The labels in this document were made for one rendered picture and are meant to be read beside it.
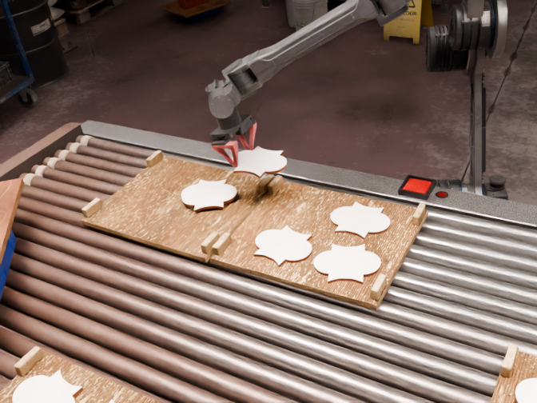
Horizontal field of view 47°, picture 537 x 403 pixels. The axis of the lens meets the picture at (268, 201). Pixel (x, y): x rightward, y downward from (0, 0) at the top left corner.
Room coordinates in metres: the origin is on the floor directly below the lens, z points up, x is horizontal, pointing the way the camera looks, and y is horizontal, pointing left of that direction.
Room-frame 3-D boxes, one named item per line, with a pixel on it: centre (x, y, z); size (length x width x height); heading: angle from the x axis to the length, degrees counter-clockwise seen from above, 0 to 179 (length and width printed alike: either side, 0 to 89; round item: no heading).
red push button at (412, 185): (1.31, -0.39, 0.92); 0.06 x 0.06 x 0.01; 56
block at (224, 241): (1.15, 0.12, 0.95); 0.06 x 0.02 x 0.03; 147
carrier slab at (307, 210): (1.16, -0.11, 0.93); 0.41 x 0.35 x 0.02; 57
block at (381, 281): (0.94, -0.20, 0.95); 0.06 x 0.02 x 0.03; 147
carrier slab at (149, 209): (1.39, 0.23, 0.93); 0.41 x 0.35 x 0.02; 55
